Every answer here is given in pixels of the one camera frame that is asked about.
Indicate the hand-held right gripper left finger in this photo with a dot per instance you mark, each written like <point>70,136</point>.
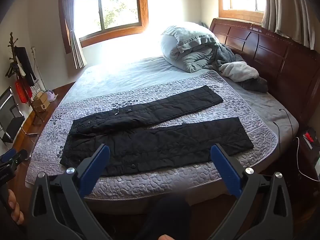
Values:
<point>96,166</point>

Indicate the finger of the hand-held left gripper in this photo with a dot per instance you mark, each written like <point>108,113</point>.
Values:
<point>17,156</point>

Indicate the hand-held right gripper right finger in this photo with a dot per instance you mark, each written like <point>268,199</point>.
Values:
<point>225,168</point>

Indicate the black pants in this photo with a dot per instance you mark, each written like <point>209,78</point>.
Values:
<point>150,145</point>

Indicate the person's left hand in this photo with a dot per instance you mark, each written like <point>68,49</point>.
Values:
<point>15,208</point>

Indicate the grey quilted bedspread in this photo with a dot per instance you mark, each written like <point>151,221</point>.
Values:
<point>175,182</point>

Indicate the cardboard box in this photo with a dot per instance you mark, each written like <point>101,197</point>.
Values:
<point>41,103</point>

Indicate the red bag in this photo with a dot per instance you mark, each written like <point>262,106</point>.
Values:
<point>21,92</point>

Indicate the small purple object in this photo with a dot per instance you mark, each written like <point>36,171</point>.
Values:
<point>52,96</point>

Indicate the striped cloth bag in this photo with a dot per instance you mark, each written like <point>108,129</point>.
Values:
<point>35,87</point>

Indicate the person's leg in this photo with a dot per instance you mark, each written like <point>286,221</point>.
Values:
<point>167,215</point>

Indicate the dark grey fleece blanket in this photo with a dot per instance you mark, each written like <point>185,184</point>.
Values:
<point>252,85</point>

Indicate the red object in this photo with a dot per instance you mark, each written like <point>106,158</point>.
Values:
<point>310,136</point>

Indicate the black hanging garment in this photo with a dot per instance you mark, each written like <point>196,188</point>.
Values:
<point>25,62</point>

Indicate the bed with grey sheet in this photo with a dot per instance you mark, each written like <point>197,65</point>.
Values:
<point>120,75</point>

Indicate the white fleece garment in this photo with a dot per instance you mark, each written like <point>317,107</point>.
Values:
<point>240,71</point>

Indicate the wooden coat rack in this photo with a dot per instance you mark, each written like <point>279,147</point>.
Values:
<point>11,42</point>

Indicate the dark wooden headboard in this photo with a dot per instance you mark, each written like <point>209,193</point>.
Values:
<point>275,62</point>

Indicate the light grey folded duvet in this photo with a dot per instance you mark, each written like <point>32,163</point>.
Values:
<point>190,52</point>

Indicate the narrow beige curtain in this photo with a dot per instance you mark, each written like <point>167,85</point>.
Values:
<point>75,45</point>

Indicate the wide beige curtain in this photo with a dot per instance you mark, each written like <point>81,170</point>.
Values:
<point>287,7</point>

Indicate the large wooden frame window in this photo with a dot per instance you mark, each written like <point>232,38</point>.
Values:
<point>112,5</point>

